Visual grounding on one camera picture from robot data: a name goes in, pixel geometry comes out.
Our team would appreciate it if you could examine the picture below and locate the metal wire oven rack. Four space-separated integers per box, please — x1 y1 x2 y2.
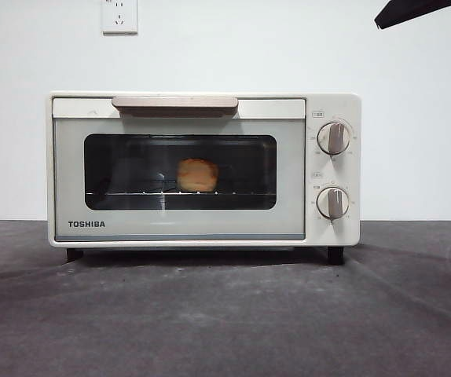
86 180 270 197

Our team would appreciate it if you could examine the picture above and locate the oven door with glass window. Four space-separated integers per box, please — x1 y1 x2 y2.
52 97 307 241

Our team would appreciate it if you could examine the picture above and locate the oven timer knob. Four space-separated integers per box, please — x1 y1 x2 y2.
316 186 350 220

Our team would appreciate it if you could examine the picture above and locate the white Toshiba toaster oven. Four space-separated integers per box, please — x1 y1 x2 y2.
46 92 363 265

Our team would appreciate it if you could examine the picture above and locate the oven temperature knob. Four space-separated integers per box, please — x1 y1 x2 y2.
317 122 351 156

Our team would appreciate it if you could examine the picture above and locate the white wall socket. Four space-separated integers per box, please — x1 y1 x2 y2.
102 0 138 35

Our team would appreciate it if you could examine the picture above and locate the golden bread loaf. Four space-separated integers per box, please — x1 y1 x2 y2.
176 158 219 193

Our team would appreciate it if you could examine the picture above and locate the dark grey table cloth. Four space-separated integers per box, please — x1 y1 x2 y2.
0 219 451 377

